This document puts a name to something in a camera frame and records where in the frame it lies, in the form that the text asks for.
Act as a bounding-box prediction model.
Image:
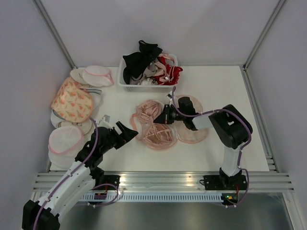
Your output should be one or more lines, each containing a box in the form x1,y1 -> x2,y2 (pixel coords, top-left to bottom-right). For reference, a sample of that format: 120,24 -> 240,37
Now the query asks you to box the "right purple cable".
171,86 -> 250,208

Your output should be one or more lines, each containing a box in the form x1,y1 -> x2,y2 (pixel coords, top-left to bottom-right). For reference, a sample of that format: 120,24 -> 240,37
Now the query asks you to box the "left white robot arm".
22,122 -> 138,230

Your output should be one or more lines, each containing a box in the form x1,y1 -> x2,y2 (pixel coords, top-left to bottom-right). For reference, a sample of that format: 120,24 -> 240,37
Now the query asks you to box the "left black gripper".
101,121 -> 138,154

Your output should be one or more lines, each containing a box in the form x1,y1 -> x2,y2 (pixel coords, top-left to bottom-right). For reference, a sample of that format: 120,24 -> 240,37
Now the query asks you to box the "beige pink bra in basket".
142,56 -> 176,86

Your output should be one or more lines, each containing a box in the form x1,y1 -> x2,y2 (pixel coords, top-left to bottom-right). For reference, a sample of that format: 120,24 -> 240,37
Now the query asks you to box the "tulip print mesh laundry bag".
173,95 -> 209,144

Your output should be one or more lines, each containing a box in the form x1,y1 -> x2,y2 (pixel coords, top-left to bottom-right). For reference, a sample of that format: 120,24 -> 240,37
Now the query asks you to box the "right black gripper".
153,104 -> 186,124

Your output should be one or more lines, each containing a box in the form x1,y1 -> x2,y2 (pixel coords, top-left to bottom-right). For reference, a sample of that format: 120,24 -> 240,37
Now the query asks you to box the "cream embroidered laundry bag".
70,68 -> 89,85

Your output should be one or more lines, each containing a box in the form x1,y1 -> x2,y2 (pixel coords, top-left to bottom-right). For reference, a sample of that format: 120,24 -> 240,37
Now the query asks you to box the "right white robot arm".
154,96 -> 253,191

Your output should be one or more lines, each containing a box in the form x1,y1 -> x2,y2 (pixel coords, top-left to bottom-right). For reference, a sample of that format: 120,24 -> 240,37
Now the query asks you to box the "aluminium frame post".
32,0 -> 76,69
242,0 -> 287,71

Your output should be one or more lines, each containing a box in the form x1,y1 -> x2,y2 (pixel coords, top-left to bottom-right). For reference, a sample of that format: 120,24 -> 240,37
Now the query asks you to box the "white grey-trim laundry bag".
80,88 -> 103,116

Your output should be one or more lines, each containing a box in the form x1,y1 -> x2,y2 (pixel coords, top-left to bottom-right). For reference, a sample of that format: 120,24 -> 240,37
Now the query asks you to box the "right aluminium frame post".
242,0 -> 287,71

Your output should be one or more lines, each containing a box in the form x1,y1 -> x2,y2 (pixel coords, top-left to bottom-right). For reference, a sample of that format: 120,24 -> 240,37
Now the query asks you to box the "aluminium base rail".
32,170 -> 295,194

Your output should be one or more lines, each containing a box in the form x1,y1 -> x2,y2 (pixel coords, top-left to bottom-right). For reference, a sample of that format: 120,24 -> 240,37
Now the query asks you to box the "red bra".
156,54 -> 183,85

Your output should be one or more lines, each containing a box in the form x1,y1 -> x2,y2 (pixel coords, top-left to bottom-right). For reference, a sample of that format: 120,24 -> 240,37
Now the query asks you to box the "black bra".
123,40 -> 163,84

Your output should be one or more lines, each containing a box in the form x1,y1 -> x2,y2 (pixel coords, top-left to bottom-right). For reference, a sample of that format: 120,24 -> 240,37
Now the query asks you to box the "purple cable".
171,86 -> 250,208
33,116 -> 118,230

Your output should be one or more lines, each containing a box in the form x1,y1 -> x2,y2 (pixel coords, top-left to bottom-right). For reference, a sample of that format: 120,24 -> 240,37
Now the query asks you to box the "cream laundry bag with glasses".
50,110 -> 93,135

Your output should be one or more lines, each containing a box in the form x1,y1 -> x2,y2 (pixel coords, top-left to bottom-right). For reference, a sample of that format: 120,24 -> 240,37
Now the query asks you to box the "pink satin bra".
130,100 -> 177,150

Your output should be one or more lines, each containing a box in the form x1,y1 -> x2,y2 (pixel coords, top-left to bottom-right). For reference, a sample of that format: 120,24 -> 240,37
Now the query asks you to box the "white slotted cable duct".
79,192 -> 223,203

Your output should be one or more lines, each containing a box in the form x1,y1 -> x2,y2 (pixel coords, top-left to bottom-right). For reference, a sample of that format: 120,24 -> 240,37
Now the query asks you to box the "left aluminium frame post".
32,0 -> 76,69

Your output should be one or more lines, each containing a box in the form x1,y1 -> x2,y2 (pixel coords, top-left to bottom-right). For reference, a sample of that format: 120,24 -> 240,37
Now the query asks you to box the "white plastic basket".
117,57 -> 177,93

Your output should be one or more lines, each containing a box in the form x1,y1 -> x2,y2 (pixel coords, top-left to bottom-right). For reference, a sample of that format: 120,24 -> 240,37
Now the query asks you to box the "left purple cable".
33,116 -> 118,230

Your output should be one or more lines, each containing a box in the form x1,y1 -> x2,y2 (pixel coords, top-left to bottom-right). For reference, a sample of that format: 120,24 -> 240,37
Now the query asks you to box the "large white pink-trim mesh bag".
48,126 -> 84,169

